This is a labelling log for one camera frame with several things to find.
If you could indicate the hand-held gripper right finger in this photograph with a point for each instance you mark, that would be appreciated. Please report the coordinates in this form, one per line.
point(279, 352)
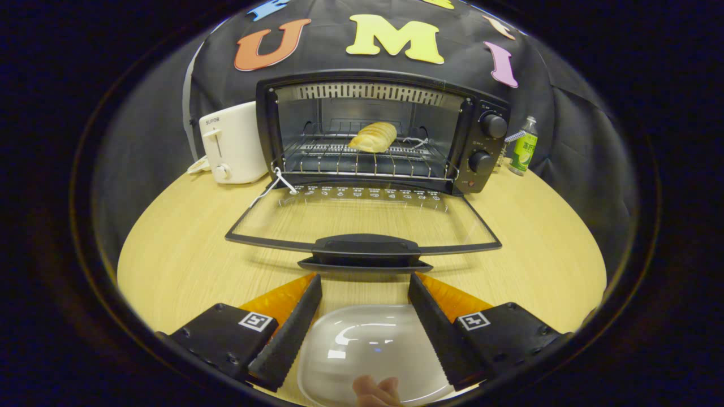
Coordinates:
point(438, 333)

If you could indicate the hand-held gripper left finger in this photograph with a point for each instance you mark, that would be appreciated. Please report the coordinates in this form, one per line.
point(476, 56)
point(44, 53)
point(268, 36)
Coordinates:
point(291, 333)

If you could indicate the black toaster oven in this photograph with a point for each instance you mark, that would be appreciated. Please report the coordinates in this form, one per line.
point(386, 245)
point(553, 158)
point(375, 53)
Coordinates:
point(481, 164)

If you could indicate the yellow bread roll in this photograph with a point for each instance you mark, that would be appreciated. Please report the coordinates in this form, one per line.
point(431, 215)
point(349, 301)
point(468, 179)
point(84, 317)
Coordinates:
point(373, 137)

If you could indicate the white pop-up toaster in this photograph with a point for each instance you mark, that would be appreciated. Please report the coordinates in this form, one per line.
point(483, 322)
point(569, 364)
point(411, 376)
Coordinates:
point(237, 147)

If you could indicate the white square plate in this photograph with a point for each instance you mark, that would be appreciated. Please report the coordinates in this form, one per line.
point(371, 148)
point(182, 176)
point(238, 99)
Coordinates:
point(367, 350)

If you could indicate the green drink bottle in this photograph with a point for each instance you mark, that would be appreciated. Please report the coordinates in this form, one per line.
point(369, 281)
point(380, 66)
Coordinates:
point(523, 150)

